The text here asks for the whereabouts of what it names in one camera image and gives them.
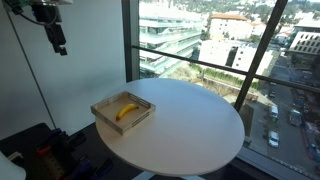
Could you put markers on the light wooden slotted tray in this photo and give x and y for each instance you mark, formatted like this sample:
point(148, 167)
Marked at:
point(111, 111)

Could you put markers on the black perforated mounting board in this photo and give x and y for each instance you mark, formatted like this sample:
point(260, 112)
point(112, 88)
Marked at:
point(20, 140)

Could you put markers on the blue clamp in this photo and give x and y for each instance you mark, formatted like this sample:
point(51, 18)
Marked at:
point(83, 168)

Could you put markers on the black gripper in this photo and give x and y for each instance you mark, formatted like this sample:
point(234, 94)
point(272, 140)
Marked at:
point(46, 15)

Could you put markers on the grey window bottom frame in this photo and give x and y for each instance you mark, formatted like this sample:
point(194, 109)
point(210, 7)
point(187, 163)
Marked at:
point(260, 161)

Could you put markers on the slim window mullion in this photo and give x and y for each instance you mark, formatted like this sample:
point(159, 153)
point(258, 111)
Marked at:
point(261, 50)

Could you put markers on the black clamp with red tip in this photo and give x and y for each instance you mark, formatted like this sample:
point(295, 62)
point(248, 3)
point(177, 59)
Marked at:
point(60, 141)

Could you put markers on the white rounded object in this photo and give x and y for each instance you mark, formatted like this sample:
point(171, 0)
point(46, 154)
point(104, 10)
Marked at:
point(10, 170)

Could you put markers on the dark window handrail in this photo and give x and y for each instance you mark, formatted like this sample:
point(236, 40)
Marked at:
point(200, 63)

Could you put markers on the yellow banana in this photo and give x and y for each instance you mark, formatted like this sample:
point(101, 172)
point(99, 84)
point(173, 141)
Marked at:
point(126, 110)

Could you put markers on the white table base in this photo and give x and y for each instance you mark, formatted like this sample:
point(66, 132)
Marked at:
point(143, 176)

